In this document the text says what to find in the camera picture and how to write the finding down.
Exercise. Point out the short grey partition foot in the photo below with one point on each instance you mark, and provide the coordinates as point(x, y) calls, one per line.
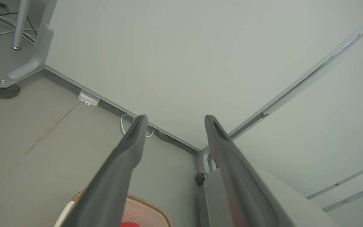
point(206, 160)

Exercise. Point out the long grey partition foot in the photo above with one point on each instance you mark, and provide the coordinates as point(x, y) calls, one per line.
point(41, 47)

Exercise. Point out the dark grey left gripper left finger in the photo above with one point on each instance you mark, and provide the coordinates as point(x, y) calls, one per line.
point(112, 176)

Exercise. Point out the narrow white partition panel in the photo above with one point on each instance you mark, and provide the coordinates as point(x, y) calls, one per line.
point(326, 126)

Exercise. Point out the grey table leg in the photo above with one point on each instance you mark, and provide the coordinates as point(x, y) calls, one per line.
point(20, 25)

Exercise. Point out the grey fabric sofa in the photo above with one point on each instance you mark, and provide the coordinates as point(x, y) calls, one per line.
point(295, 205)

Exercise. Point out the red and white garment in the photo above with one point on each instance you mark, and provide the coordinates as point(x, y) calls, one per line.
point(132, 224)

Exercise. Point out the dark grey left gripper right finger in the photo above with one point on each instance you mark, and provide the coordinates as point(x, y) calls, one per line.
point(244, 189)

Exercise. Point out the wide white partition panel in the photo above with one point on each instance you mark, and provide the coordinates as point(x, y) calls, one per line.
point(184, 63)

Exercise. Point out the white power adapter box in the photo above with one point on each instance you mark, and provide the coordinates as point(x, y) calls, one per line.
point(88, 97)

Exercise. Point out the cream perforated laundry basket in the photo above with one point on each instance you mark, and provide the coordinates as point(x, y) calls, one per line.
point(143, 211)

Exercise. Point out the black caster wheel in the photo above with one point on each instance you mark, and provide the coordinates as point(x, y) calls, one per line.
point(8, 91)
point(199, 178)

